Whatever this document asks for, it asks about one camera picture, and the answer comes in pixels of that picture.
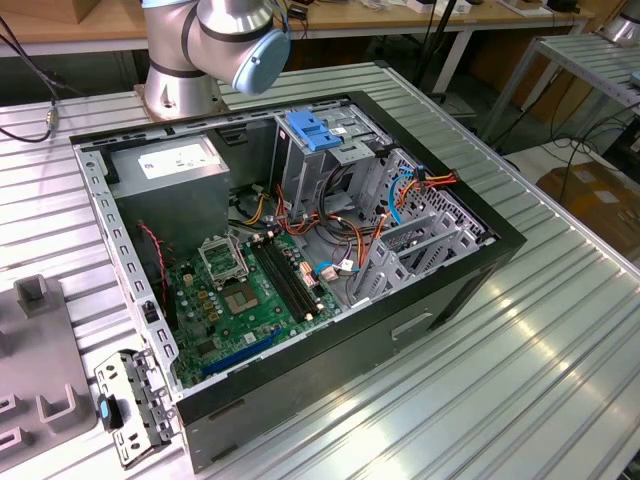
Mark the small black device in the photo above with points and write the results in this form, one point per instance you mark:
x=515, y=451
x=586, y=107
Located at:
x=562, y=5

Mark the grey parts rack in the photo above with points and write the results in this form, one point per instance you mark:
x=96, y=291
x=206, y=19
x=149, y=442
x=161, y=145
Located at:
x=35, y=350

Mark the blue expansion slot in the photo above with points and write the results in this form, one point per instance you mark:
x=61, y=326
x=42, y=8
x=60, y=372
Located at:
x=240, y=354

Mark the silver slot bracket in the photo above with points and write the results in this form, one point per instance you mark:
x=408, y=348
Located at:
x=142, y=380

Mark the grey power supply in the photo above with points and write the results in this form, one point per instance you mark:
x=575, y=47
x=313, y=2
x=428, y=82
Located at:
x=170, y=200

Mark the blue plastic drive latch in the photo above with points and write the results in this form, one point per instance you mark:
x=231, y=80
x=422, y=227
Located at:
x=312, y=135

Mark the metal slat side table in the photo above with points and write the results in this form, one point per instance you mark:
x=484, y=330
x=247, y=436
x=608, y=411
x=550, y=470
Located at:
x=580, y=55

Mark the grey metal drive cage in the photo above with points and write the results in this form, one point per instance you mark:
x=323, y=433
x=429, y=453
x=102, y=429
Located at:
x=305, y=175

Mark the green motherboard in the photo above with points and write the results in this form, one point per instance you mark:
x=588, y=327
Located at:
x=260, y=325

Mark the black PC case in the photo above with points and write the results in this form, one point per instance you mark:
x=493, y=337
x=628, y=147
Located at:
x=350, y=360

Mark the black stand pole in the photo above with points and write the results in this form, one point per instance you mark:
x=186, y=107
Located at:
x=442, y=20

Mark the CPU socket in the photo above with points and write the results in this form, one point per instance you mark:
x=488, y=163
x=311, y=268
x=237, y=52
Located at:
x=241, y=300

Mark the wooden desk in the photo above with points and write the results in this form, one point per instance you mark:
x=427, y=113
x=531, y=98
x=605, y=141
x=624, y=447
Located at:
x=350, y=17

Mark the black RAM slot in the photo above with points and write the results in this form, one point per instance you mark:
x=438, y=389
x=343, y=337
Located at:
x=292, y=280
x=276, y=280
x=284, y=280
x=300, y=280

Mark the grey metal disk bay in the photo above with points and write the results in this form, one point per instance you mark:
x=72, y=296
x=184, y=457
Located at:
x=395, y=265

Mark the flat cardboard box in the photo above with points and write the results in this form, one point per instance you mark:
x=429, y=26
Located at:
x=590, y=195

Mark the small white box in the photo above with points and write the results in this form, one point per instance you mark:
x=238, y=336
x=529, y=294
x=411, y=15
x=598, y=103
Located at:
x=420, y=5

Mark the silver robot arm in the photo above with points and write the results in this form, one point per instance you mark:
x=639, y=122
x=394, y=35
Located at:
x=220, y=45

